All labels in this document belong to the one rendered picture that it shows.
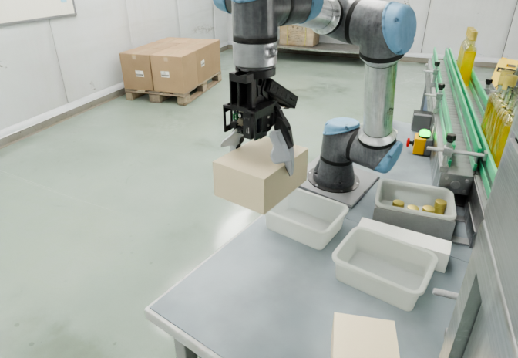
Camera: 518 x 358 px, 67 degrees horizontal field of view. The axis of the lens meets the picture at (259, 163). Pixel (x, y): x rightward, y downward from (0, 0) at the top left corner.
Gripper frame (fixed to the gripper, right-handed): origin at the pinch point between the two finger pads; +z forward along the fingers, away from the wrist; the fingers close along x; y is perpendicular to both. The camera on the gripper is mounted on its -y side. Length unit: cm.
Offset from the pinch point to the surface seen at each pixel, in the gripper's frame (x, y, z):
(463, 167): 29, -73, 23
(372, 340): 27.9, 3.0, 28.4
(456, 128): 20, -108, 24
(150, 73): -322, -235, 77
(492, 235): 40.5, 22.5, -14.5
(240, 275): -8.6, -2.6, 35.9
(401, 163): 5, -91, 36
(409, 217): 21, -44, 30
